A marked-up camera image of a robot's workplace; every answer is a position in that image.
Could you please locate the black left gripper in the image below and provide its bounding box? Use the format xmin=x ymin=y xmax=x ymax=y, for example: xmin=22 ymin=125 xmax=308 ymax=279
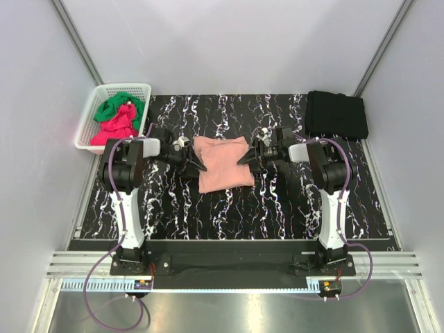
xmin=151 ymin=145 xmax=207 ymax=179

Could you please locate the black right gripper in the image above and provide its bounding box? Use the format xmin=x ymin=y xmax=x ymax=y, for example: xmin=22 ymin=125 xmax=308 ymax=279
xmin=237 ymin=138 xmax=282 ymax=174

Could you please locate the pink printed t-shirt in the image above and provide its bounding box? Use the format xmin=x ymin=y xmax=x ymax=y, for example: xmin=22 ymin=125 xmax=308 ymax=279
xmin=194 ymin=136 xmax=255 ymax=194

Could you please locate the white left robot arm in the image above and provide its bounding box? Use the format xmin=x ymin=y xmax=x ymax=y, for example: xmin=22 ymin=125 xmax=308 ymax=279
xmin=98 ymin=128 xmax=207 ymax=275

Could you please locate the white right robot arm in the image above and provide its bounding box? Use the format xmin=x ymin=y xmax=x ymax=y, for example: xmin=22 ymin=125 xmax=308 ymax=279
xmin=237 ymin=128 xmax=355 ymax=275

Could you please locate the red crumpled t-shirt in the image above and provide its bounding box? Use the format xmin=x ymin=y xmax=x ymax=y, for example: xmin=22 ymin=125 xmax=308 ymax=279
xmin=90 ymin=103 xmax=139 ymax=146

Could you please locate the white plastic basket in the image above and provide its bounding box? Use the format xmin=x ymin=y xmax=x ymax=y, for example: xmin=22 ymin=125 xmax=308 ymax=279
xmin=74 ymin=83 xmax=151 ymax=155

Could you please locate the black folded t-shirt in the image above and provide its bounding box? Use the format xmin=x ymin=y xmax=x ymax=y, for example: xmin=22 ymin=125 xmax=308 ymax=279
xmin=305 ymin=90 xmax=369 ymax=140

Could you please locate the green crumpled t-shirt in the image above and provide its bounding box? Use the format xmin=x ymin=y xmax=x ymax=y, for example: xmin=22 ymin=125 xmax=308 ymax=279
xmin=94 ymin=92 xmax=145 ymax=130

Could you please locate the left small electronics module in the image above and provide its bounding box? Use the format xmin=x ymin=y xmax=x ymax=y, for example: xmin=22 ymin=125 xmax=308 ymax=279
xmin=134 ymin=279 xmax=153 ymax=290

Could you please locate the small electronics module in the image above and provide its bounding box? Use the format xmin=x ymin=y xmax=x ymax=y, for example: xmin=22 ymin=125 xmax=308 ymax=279
xmin=134 ymin=279 xmax=153 ymax=290
xmin=319 ymin=280 xmax=342 ymax=299

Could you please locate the right small electronics module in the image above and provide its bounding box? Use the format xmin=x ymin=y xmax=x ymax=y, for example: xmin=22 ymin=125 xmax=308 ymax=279
xmin=319 ymin=280 xmax=342 ymax=299

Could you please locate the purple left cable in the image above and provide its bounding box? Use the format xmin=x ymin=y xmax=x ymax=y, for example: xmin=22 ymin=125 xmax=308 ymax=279
xmin=84 ymin=123 xmax=157 ymax=328

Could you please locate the purple cable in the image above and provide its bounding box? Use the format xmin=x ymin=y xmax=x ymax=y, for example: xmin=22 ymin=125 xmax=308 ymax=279
xmin=294 ymin=137 xmax=374 ymax=302
xmin=84 ymin=123 xmax=157 ymax=328

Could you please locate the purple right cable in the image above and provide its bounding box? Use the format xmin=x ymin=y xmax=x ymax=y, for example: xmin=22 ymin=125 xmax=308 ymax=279
xmin=294 ymin=137 xmax=374 ymax=302

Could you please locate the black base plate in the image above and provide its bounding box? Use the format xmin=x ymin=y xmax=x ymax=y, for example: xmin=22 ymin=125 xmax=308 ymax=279
xmin=110 ymin=249 xmax=355 ymax=291

